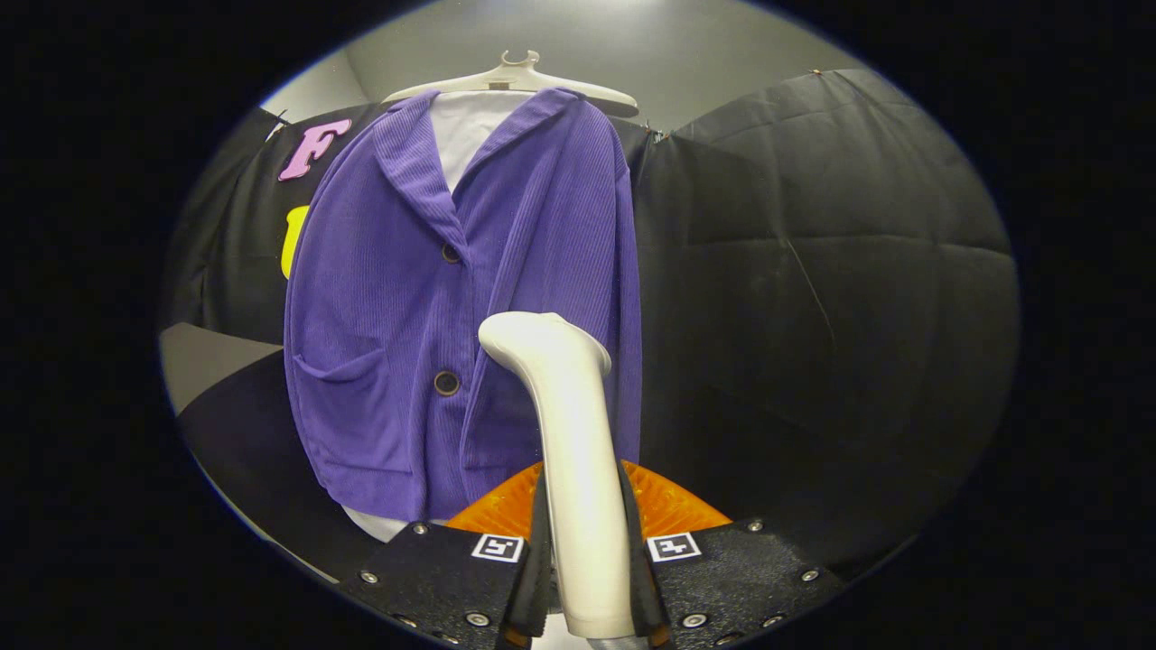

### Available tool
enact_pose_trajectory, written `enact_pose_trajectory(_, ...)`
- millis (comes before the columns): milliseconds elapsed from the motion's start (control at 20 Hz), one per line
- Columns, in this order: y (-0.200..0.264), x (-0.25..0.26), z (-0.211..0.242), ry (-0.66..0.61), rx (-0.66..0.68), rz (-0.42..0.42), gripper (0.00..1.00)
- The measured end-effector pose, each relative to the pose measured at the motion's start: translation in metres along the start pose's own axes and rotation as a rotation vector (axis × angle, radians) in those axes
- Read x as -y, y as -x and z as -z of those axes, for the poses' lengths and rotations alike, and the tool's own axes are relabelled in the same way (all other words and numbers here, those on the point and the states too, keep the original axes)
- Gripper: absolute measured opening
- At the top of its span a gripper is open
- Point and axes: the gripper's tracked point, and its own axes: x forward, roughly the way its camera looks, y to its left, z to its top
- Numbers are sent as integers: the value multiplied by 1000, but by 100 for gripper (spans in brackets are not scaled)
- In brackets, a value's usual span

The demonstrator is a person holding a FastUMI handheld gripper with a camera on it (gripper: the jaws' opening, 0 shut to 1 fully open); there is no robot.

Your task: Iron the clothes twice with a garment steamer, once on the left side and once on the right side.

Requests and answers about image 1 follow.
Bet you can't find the grey garment steamer base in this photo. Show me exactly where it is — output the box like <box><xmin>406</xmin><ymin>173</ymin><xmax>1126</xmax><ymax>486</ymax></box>
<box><xmin>158</xmin><ymin>322</ymin><xmax>283</xmax><ymax>416</ymax></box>

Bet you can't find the white garment steamer handle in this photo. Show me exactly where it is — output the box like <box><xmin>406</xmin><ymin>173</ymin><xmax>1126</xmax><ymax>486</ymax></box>
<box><xmin>478</xmin><ymin>311</ymin><xmax>638</xmax><ymax>642</ymax></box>

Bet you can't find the purple corduroy jacket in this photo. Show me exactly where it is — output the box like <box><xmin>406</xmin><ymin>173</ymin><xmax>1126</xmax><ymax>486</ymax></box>
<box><xmin>283</xmin><ymin>87</ymin><xmax>644</xmax><ymax>523</ymax></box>

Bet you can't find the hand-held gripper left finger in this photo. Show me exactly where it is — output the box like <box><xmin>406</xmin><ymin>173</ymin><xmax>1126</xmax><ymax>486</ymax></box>
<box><xmin>336</xmin><ymin>459</ymin><xmax>554</xmax><ymax>650</ymax></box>

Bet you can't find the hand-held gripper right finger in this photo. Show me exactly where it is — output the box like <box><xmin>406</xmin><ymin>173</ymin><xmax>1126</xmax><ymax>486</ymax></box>
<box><xmin>619</xmin><ymin>458</ymin><xmax>850</xmax><ymax>650</ymax></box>

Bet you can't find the white plastic clothes hanger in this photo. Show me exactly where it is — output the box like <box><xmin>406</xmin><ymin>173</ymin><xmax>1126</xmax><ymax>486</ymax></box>
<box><xmin>384</xmin><ymin>50</ymin><xmax>639</xmax><ymax>116</ymax></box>

